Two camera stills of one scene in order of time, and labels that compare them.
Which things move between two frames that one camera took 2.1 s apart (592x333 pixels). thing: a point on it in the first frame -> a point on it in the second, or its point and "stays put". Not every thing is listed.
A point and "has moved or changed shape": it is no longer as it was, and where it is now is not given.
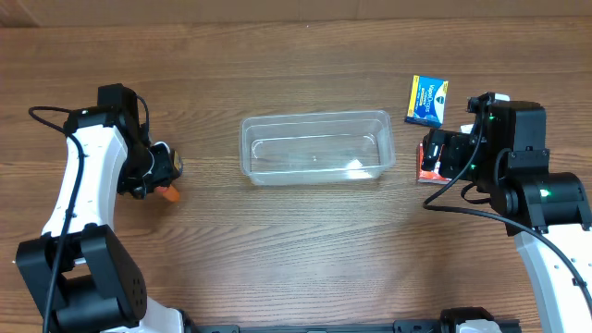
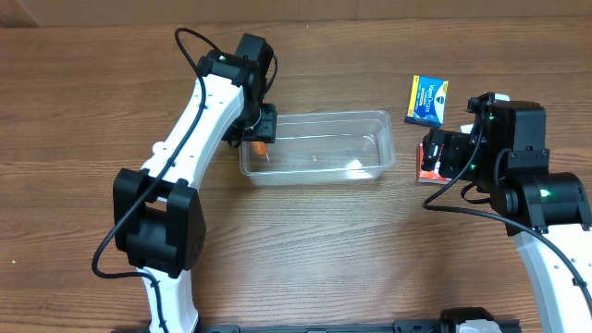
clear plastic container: [316, 147] stays put
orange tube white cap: [169, 192] has moved or changed shape
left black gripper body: [163, 171] -> [261, 125]
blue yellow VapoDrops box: [426, 101] stays put
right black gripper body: [435, 151] stays put
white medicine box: [466, 128] stays put
